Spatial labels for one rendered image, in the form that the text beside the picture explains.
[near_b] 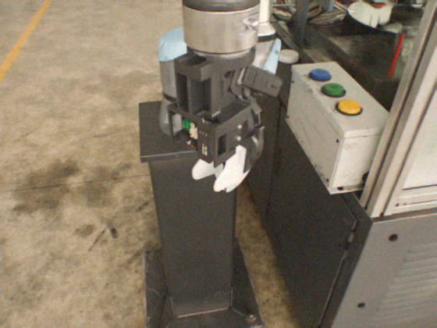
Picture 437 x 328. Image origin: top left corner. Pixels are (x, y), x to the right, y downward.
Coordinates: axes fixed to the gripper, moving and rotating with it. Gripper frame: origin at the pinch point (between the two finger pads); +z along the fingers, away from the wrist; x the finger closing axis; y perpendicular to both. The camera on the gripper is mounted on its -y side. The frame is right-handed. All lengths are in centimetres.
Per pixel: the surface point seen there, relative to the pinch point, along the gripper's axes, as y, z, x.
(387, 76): -61, 6, 1
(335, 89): -35.0, 0.3, -1.3
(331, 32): -107, 16, -35
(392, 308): -38, 56, 26
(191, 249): -16, 54, -26
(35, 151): -28, 91, -163
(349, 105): -31.0, 0.3, 3.5
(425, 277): -41, 43, 29
